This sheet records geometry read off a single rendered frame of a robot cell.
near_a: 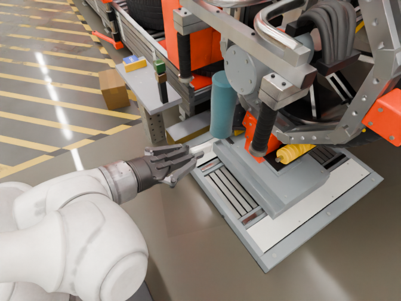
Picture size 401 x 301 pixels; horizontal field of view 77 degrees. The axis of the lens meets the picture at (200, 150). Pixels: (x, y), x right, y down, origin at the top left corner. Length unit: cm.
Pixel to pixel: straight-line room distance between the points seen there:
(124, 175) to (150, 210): 86
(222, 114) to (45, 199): 61
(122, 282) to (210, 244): 96
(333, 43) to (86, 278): 51
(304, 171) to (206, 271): 65
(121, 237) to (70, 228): 6
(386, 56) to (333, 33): 13
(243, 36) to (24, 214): 51
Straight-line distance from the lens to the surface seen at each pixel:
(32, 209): 50
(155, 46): 174
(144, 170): 55
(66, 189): 49
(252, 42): 54
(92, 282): 35
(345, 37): 54
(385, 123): 66
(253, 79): 64
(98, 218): 38
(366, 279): 145
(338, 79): 81
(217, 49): 130
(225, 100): 85
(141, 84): 133
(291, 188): 123
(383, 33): 61
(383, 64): 62
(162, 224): 134
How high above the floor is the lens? 123
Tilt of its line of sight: 51 degrees down
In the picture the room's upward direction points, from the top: straight up
